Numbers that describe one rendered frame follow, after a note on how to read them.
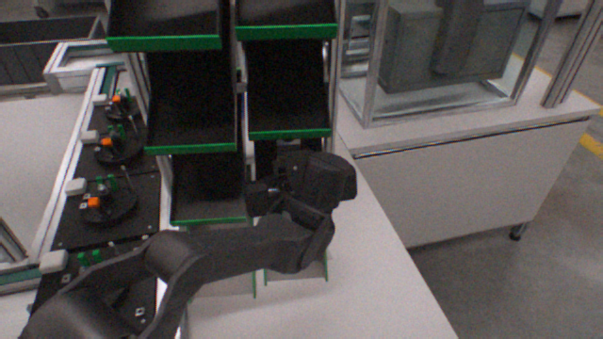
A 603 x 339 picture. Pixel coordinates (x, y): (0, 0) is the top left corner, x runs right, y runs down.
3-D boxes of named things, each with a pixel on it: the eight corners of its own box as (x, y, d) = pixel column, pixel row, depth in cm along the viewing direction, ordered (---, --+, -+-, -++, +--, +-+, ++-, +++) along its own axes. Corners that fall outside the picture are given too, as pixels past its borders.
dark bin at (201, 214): (247, 222, 68) (242, 209, 62) (172, 227, 68) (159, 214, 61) (245, 94, 80) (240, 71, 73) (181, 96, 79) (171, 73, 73)
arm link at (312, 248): (298, 274, 46) (319, 189, 42) (249, 243, 50) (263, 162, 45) (342, 238, 55) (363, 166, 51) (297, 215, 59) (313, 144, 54)
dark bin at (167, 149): (236, 152, 58) (230, 127, 51) (149, 156, 57) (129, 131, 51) (236, 16, 70) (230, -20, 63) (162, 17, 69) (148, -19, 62)
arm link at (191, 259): (84, 421, 24) (145, 266, 23) (19, 345, 28) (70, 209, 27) (298, 309, 50) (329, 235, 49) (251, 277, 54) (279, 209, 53)
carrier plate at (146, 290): (155, 332, 77) (153, 327, 76) (19, 367, 73) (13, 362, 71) (159, 241, 95) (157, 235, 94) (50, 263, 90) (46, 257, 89)
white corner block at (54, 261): (68, 274, 88) (61, 264, 85) (45, 279, 87) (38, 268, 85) (73, 258, 91) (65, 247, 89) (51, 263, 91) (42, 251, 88)
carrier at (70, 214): (159, 236, 96) (146, 201, 88) (52, 258, 92) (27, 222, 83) (161, 175, 114) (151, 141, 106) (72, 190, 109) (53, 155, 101)
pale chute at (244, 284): (257, 293, 80) (255, 298, 75) (193, 298, 79) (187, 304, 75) (251, 160, 82) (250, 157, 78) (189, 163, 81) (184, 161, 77)
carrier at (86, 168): (161, 175, 114) (151, 141, 106) (73, 189, 110) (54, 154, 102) (163, 131, 132) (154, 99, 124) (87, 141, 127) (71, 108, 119)
